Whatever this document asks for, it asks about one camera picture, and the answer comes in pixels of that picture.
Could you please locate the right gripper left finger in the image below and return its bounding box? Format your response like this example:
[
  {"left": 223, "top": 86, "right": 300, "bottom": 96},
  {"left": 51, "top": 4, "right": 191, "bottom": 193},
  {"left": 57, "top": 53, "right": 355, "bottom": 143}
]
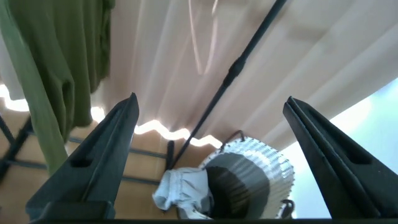
[{"left": 25, "top": 92, "right": 140, "bottom": 220}]

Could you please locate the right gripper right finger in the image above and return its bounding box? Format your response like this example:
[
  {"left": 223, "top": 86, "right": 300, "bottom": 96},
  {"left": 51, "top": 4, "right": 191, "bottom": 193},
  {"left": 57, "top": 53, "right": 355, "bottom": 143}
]
[{"left": 282, "top": 95, "right": 398, "bottom": 218}]

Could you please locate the green long-sleeved shirt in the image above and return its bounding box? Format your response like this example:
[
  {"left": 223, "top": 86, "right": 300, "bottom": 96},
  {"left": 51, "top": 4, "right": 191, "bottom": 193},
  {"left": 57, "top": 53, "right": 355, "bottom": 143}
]
[{"left": 0, "top": 0, "right": 116, "bottom": 177}]

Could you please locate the white laundry basket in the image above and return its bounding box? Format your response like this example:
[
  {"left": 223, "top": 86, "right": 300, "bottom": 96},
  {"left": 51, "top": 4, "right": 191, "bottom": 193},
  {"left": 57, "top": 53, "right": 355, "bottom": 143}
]
[{"left": 198, "top": 129, "right": 295, "bottom": 220}]

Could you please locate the black clothes rack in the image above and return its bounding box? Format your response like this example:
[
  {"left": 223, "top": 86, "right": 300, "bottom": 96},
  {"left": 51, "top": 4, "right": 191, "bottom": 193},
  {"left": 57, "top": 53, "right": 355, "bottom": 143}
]
[{"left": 0, "top": 0, "right": 289, "bottom": 187}]

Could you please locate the pink clothes hanger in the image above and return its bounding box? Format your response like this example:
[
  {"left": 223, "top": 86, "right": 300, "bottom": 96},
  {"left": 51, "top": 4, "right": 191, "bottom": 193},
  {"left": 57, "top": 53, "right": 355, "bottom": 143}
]
[{"left": 187, "top": 0, "right": 219, "bottom": 75}]

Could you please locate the pale grey garment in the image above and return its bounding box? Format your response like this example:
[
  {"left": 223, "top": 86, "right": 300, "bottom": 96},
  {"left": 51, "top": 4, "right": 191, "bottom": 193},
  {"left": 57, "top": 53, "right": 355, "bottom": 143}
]
[{"left": 152, "top": 167, "right": 215, "bottom": 220}]

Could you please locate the beige curtain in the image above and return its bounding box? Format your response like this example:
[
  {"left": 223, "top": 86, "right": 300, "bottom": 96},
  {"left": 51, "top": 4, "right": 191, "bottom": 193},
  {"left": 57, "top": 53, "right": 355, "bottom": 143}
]
[{"left": 0, "top": 0, "right": 398, "bottom": 150}]

